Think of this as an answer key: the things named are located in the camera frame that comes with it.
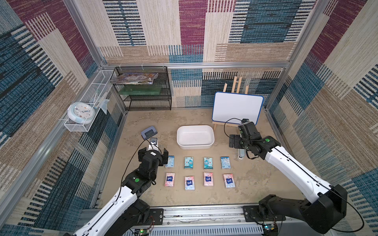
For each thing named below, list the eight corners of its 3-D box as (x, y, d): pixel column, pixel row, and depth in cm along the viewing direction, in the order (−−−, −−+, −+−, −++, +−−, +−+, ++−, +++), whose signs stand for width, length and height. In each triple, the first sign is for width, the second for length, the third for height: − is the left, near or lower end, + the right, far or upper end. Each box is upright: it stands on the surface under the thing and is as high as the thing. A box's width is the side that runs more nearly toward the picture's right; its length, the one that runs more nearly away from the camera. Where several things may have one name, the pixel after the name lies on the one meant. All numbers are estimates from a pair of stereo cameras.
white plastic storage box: (176, 150, 99) (176, 145, 95) (178, 127, 111) (177, 122, 106) (215, 149, 99) (216, 145, 94) (212, 127, 111) (213, 122, 106)
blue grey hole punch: (144, 141, 104) (143, 138, 101) (140, 135, 107) (139, 132, 104) (158, 133, 108) (157, 130, 105) (153, 128, 111) (152, 125, 108)
